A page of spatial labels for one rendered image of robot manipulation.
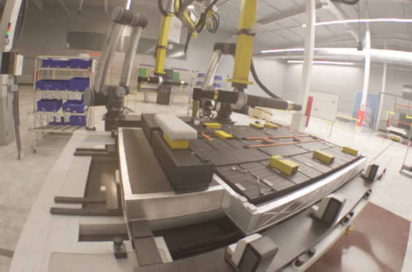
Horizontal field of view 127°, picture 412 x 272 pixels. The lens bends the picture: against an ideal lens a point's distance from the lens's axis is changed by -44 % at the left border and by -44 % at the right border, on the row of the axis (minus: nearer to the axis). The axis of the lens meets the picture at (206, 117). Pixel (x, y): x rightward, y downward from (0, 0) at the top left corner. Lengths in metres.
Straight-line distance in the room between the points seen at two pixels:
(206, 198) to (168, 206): 0.15
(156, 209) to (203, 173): 0.21
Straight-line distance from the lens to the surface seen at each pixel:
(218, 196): 0.76
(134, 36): 1.92
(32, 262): 0.73
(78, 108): 3.32
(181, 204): 0.71
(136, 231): 0.68
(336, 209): 0.89
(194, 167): 0.66
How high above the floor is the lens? 1.37
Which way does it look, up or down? 10 degrees down
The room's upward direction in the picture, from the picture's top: 8 degrees clockwise
